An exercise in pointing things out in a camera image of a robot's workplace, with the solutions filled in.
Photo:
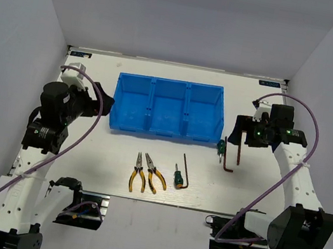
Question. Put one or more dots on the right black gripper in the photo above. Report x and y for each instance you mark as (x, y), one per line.
(242, 124)

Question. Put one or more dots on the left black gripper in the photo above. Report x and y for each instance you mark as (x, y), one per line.
(91, 103)

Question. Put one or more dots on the green screwdriver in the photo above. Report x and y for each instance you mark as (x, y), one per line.
(221, 149)
(178, 180)

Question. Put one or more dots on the long dark hex key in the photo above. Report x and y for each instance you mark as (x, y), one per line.
(225, 168)

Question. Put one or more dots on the yellow-handled pliers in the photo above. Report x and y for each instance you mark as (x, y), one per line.
(137, 170)
(153, 171)

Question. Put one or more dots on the short dark hex key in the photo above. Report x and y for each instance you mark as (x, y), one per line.
(239, 148)

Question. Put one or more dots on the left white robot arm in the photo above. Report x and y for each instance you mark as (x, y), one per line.
(23, 216)

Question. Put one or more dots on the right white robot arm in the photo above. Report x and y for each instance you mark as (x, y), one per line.
(303, 224)

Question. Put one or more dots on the blue three-compartment plastic bin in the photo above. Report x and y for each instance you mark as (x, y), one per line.
(168, 108)

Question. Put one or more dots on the left blue corner label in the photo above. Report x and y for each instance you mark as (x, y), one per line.
(81, 54)

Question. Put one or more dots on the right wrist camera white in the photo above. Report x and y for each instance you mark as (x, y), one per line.
(261, 106)

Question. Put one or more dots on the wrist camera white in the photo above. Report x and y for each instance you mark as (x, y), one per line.
(261, 106)
(73, 74)

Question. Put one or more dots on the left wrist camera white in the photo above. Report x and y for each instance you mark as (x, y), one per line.
(73, 74)

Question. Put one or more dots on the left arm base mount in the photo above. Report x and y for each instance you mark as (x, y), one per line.
(85, 212)

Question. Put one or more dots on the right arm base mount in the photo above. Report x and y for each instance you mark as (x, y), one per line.
(233, 236)

